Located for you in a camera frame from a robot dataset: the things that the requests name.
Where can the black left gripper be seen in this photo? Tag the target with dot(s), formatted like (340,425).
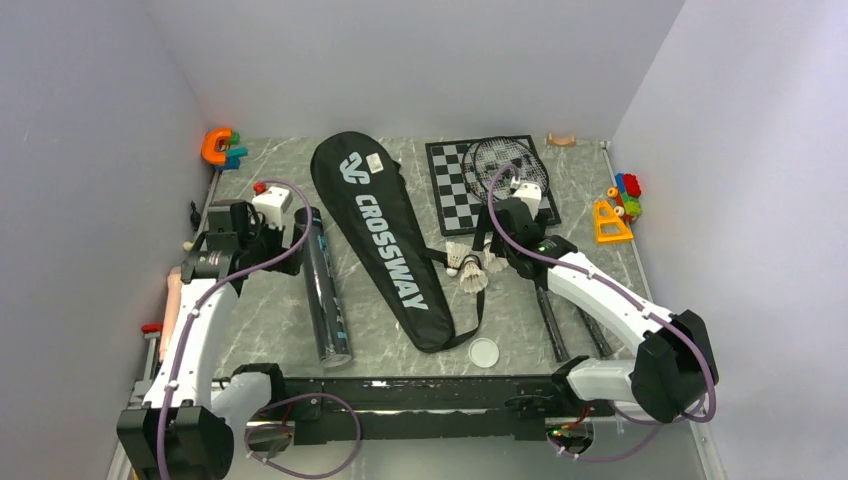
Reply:
(276,234)

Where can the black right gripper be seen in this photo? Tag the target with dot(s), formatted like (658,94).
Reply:
(486,223)

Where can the white shuttlecock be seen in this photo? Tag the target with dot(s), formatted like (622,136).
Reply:
(472,277)
(491,262)
(456,253)

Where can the black shuttlecock tube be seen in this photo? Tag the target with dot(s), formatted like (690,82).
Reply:
(330,332)

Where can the white round tube lid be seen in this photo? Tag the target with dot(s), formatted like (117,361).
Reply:
(483,352)

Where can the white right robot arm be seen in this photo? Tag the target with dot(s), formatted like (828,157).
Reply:
(672,373)

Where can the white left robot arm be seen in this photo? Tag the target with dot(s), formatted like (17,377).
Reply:
(181,429)

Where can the small black figure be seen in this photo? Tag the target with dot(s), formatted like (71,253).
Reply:
(195,216)

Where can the wooden arch block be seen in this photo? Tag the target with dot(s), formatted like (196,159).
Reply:
(561,141)

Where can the teal green toy blocks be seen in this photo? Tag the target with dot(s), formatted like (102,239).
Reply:
(233,151)

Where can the beige rolling pin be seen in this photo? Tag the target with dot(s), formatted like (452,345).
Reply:
(172,307)

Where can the orange letter toy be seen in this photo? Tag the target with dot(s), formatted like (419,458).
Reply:
(215,146)

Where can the black racket bag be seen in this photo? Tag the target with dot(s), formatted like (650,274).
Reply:
(364,191)

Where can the colourful brick toy stack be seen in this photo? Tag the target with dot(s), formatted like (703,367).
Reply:
(625,193)

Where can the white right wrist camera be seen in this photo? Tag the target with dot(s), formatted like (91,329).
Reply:
(529,193)

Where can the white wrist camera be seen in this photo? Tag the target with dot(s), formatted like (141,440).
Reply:
(272,202)
(529,193)

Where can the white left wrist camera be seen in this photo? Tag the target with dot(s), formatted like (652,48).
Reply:
(272,202)

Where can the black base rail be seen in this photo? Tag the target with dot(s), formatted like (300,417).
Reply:
(522,407)

